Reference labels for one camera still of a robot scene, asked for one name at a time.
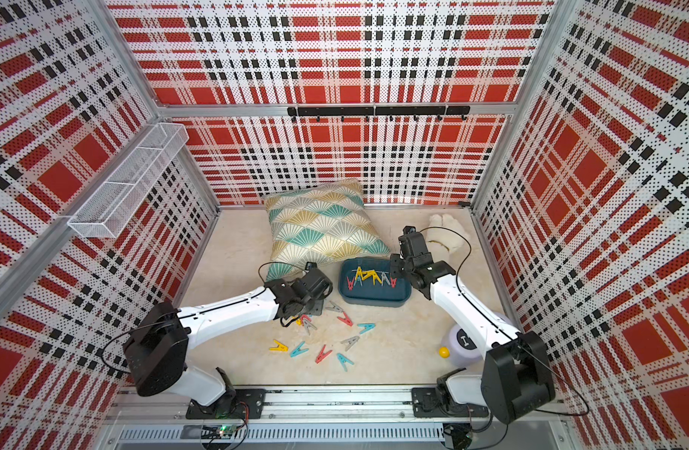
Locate white plush teddy bear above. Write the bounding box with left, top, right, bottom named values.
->
left=423, top=214, right=469, bottom=263

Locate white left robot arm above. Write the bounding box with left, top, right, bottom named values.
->
left=123, top=262, right=333, bottom=414

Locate white wire mesh shelf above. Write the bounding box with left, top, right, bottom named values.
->
left=68, top=122, right=188, bottom=238

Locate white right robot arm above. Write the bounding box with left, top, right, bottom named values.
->
left=390, top=226, right=556, bottom=424

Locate black wall hook rail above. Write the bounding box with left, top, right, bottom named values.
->
left=287, top=105, right=472, bottom=120

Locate teal yellow patterned pillow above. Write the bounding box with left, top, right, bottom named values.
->
left=264, top=178, right=390, bottom=281

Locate metal base rail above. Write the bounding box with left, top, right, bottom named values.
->
left=118, top=384, right=525, bottom=446

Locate green circuit board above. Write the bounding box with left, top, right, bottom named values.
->
left=201, top=425, right=239, bottom=441

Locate grey clothespin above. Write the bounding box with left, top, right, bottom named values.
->
left=325, top=301, right=344, bottom=313
left=341, top=336, right=360, bottom=352
left=301, top=318, right=317, bottom=336
left=379, top=272, right=391, bottom=286

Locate teal clothespin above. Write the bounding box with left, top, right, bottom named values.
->
left=337, top=352, right=355, bottom=372
left=289, top=341, right=310, bottom=358
left=357, top=324, right=376, bottom=335

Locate teal plastic storage box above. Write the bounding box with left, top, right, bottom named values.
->
left=338, top=257, right=412, bottom=308

